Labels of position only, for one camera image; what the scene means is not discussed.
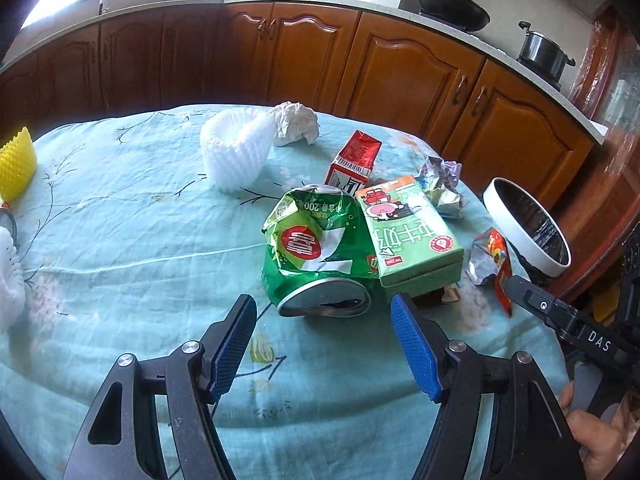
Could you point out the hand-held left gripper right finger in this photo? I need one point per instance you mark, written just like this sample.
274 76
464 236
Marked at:
415 345

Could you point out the white foam fruit net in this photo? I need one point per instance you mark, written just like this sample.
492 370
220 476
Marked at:
7 280
230 155

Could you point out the white round trash bin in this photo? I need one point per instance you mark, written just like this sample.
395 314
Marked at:
500 210

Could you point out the person's right hand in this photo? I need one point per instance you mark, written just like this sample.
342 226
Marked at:
600 440

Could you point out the wooden kitchen base cabinets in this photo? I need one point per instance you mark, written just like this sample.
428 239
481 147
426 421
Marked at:
300 60

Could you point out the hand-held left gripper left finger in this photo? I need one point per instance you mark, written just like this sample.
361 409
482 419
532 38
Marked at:
232 340

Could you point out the light blue floral tablecloth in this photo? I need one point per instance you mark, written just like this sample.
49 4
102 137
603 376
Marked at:
125 260

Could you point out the crumpled white paper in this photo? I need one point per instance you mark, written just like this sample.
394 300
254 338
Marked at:
297 122

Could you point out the red snack wrapper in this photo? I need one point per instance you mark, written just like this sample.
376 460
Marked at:
492 260

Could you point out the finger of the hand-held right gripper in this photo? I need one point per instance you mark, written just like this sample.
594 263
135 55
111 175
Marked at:
545 307

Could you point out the crumpled foil wrapper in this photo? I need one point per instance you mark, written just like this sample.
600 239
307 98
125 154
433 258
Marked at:
442 185

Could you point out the yellow foam fruit net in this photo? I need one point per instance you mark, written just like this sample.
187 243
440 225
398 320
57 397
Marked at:
17 165

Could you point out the green milk carton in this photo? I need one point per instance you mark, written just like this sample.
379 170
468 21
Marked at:
410 230

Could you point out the crushed green drink can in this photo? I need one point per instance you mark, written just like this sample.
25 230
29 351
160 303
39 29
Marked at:
310 260

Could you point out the black bin liner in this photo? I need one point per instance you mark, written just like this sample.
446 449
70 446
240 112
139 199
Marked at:
535 230

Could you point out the red framed glass door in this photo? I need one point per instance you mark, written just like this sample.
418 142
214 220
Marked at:
610 85

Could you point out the red milk carton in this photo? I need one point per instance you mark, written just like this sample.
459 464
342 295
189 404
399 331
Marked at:
357 152

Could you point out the steel cooking pot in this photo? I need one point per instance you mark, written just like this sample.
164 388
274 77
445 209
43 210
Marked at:
542 52

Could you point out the small brown packet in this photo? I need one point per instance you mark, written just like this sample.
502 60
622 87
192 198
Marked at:
450 294

